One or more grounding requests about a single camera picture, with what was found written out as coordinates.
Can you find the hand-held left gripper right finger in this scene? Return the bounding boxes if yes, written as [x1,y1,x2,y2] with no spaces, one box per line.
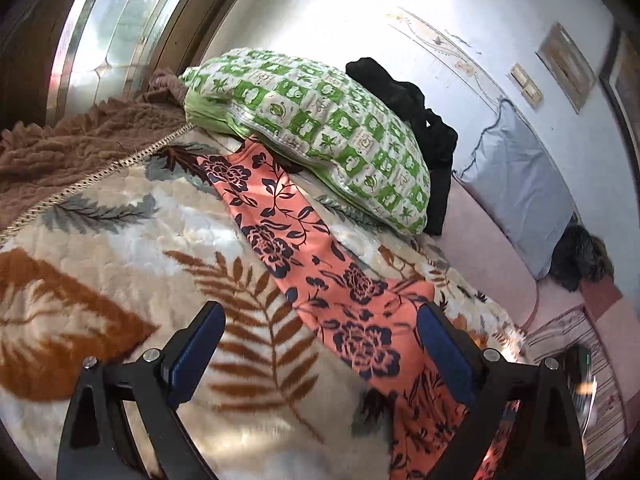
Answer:
[416,302,587,480]

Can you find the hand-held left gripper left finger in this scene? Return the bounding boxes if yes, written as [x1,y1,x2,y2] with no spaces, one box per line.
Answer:
[56,301,227,480]

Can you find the orange floral pants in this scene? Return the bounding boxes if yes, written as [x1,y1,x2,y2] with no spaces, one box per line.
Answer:
[197,137,521,480]

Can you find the leaf print fleece blanket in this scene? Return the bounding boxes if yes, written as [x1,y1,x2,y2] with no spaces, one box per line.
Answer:
[0,127,531,480]

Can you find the striped beige cushion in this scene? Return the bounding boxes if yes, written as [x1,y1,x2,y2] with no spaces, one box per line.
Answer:
[522,305,631,476]

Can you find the pink sofa cushion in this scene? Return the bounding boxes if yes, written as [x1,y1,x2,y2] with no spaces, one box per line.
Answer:
[425,170,626,331]

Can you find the dark furry cushion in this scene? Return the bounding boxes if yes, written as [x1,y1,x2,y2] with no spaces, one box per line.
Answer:
[549,224,616,292]

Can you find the light blue pillow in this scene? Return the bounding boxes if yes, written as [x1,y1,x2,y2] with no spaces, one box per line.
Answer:
[452,99,576,280]

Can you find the black clothing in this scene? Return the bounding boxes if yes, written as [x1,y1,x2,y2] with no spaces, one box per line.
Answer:
[345,57,459,236]

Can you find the brown fuzzy blanket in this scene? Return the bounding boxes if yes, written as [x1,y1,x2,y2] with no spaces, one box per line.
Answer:
[0,71,201,233]

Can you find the green patterned pillow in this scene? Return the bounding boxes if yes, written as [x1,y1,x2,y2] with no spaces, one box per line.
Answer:
[178,48,432,236]

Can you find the floral wall decal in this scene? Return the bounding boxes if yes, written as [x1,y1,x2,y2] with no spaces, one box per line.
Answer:
[390,7,506,106]

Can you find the framed wall picture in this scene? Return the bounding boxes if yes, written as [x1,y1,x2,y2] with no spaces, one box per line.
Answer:
[536,22,597,113]

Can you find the dark framed wall panel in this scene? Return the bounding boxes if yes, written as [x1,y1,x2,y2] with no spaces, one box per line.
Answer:
[600,30,640,141]

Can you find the window with metal frame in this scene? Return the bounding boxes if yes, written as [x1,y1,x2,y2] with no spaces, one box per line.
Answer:
[47,0,231,126]

